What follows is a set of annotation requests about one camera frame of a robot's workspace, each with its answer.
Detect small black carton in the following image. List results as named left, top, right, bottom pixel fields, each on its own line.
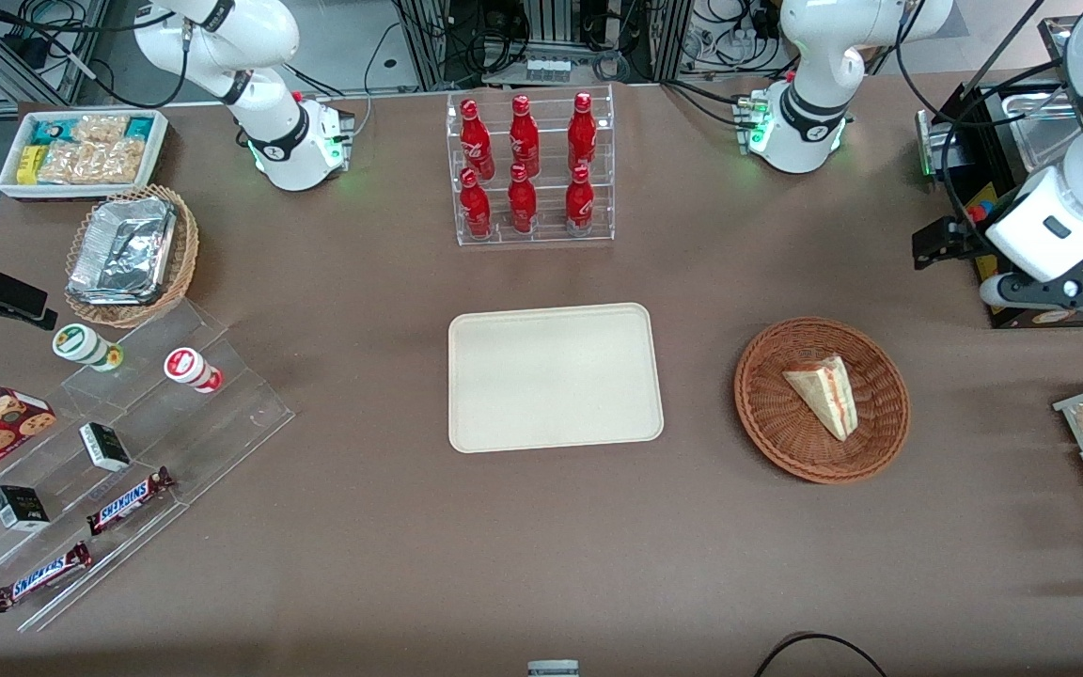
left=79, top=422, right=132, bottom=472
left=0, top=485, right=51, bottom=532

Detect red lid yogurt cup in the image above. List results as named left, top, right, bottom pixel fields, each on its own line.
left=164, top=348, right=223, bottom=393

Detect beige plastic tray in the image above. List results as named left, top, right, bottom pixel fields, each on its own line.
left=448, top=303, right=665, bottom=454

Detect clear bag of crackers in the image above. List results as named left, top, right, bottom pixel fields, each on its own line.
left=71, top=115, right=130, bottom=144
left=39, top=140, right=145, bottom=185

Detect snickers chocolate bar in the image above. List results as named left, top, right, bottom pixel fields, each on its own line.
left=86, top=467, right=176, bottom=536
left=0, top=542, right=92, bottom=613

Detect red cola bottle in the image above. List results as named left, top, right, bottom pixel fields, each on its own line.
left=565, top=165, right=595, bottom=234
left=460, top=169, right=493, bottom=238
left=508, top=165, right=538, bottom=234
left=568, top=92, right=598, bottom=172
left=460, top=100, right=494, bottom=180
left=510, top=95, right=541, bottom=178

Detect clear acrylic stepped display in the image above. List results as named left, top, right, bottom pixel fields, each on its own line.
left=0, top=301, right=296, bottom=632

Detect triangle sandwich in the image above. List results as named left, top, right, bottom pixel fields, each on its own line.
left=782, top=354, right=857, bottom=442

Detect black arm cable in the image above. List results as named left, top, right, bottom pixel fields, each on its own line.
left=938, top=56, right=1083, bottom=236

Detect black floor cable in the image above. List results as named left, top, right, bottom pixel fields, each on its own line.
left=753, top=632, right=890, bottom=677

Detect light wicker basket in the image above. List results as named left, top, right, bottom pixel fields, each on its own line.
left=65, top=185, right=199, bottom=328

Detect aluminium frame rack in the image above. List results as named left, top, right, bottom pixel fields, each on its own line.
left=393, top=0, right=693, bottom=87

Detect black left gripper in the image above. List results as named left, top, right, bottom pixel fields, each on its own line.
left=914, top=214, right=987, bottom=272

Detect aluminium foil container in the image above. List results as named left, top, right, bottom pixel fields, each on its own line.
left=69, top=197, right=177, bottom=305

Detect white rectangular snack bin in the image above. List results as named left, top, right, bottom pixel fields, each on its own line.
left=0, top=110, right=169, bottom=200

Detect clear acrylic bottle rack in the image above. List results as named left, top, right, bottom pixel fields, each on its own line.
left=447, top=85, right=616, bottom=247

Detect brown wicker basket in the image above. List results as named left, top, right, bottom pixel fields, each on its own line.
left=734, top=318, right=911, bottom=484

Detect green lid yogurt cup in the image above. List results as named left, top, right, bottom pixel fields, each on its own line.
left=53, top=323, right=124, bottom=372

